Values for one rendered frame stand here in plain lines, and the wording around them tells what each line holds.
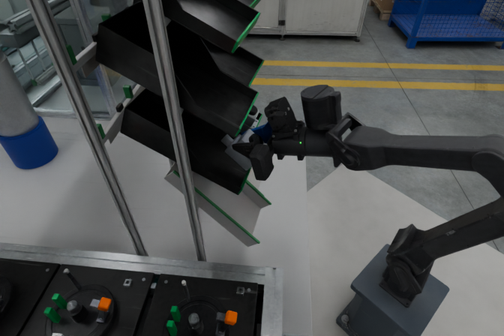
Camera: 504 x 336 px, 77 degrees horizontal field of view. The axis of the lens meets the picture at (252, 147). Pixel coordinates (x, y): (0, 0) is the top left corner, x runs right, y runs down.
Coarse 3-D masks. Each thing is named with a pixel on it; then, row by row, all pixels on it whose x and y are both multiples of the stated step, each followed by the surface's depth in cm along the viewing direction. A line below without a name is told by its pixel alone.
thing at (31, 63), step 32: (0, 0) 114; (64, 0) 112; (96, 0) 124; (128, 0) 149; (0, 32) 123; (32, 32) 121; (64, 32) 120; (32, 64) 131; (32, 96) 141; (64, 96) 140; (96, 96) 138
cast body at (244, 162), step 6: (246, 132) 66; (252, 132) 67; (228, 138) 68; (240, 138) 67; (246, 138) 65; (252, 138) 65; (228, 144) 69; (228, 150) 67; (234, 150) 67; (234, 156) 68; (240, 156) 67; (240, 162) 68; (246, 162) 67; (246, 168) 68
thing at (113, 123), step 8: (88, 48) 58; (80, 56) 55; (88, 56) 57; (80, 64) 55; (136, 88) 78; (136, 96) 78; (120, 112) 70; (112, 120) 68; (120, 120) 70; (104, 128) 66; (112, 128) 67
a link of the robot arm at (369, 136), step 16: (368, 128) 54; (352, 144) 52; (368, 144) 50; (384, 144) 50; (400, 144) 48; (416, 144) 47; (432, 144) 45; (448, 144) 44; (464, 144) 43; (480, 144) 42; (496, 144) 40; (368, 160) 51; (384, 160) 51; (400, 160) 49; (416, 160) 47; (432, 160) 46; (448, 160) 44; (464, 160) 43; (480, 160) 41; (496, 160) 40; (496, 176) 40
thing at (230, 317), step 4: (228, 312) 61; (232, 312) 62; (220, 316) 62; (224, 316) 62; (228, 316) 61; (232, 316) 61; (236, 316) 61; (220, 320) 61; (224, 320) 61; (228, 320) 60; (232, 320) 61; (220, 324) 65; (224, 324) 62; (228, 324) 62; (232, 324) 61; (220, 328) 64; (224, 328) 64; (220, 332) 65
